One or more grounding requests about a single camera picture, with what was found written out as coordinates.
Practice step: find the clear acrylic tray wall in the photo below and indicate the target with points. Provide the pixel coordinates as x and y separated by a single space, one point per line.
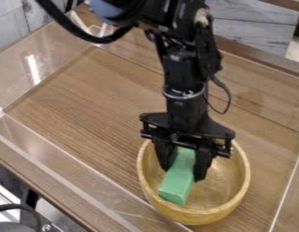
73 153

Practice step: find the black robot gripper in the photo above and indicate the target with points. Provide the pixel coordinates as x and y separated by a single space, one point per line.
186 126

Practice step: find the clear acrylic corner bracket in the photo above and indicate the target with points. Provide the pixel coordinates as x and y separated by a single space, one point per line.
96 30

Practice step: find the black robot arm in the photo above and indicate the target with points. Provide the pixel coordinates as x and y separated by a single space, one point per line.
179 25

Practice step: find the black metal table leg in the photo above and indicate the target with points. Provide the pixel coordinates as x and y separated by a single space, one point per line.
29 198

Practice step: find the green rectangular block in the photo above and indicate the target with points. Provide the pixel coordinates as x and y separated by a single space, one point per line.
178 180

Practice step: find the brown wooden bowl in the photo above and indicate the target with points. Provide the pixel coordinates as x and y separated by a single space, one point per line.
214 197

